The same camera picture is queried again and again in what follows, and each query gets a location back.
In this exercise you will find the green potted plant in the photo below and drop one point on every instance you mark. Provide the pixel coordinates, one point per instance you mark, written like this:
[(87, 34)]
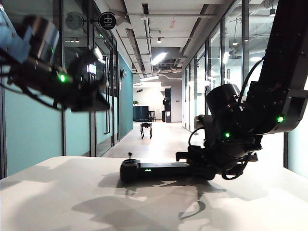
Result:
[(136, 103)]

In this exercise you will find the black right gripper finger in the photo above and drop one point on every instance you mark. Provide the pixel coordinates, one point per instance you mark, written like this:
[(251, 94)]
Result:
[(183, 156)]

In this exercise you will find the black quadruped robot dog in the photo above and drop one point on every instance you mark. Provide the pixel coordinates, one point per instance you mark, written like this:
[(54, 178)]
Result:
[(145, 126)]

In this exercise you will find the dark bar stool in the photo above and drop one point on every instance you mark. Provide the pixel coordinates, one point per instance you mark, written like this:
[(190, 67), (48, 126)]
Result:
[(152, 111)]

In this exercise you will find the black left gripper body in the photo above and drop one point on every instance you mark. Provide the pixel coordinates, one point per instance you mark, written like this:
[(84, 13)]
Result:
[(81, 72)]

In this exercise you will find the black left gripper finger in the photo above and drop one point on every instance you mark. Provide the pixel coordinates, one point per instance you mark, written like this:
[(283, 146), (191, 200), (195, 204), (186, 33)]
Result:
[(96, 104)]

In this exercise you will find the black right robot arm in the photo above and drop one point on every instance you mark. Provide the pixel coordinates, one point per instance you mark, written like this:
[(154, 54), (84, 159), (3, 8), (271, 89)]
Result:
[(284, 48)]

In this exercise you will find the black remote control with joysticks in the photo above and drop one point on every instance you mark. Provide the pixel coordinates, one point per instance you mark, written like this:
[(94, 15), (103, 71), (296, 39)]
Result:
[(156, 169)]

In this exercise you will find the linear ceiling light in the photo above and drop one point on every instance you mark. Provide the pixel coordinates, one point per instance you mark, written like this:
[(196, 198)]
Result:
[(158, 58)]

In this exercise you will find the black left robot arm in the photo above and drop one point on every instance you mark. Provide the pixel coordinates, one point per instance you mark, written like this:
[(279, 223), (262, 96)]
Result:
[(36, 36)]

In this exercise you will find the round black hanging sign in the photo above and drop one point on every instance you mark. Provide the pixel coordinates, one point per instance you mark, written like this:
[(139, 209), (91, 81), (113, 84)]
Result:
[(107, 20)]

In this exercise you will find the dark green counter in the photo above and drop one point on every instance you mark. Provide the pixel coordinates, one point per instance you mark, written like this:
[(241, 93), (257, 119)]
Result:
[(140, 114)]

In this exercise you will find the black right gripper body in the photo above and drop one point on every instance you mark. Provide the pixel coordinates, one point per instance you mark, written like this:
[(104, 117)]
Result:
[(211, 163)]

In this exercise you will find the black pendant spotlight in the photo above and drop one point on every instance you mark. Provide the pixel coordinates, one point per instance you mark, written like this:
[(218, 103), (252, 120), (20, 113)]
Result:
[(272, 12)]

